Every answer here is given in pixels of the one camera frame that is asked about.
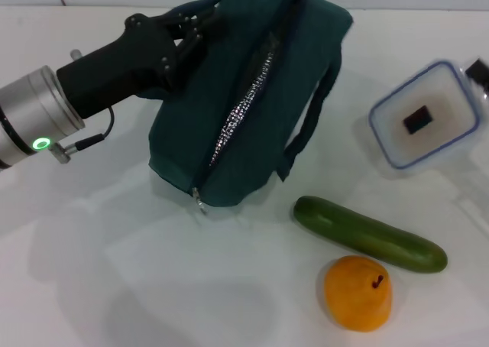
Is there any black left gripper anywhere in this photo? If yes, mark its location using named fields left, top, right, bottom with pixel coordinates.
left=56, top=11, right=227, bottom=121

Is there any clear blue-rimmed plastic container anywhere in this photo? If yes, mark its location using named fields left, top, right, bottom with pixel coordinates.
left=368, top=59, right=481, bottom=171

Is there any teal fabric insulated bag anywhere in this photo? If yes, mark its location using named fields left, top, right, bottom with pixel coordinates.
left=135, top=0, right=355, bottom=215

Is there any green cucumber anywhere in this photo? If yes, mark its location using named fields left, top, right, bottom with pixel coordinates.
left=293, top=196, right=448, bottom=274

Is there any orange yellow pear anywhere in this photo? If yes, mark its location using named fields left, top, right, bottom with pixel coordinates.
left=323, top=255, right=393, bottom=332

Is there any small dark square block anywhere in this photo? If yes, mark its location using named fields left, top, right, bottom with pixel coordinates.
left=403, top=105, right=435, bottom=135

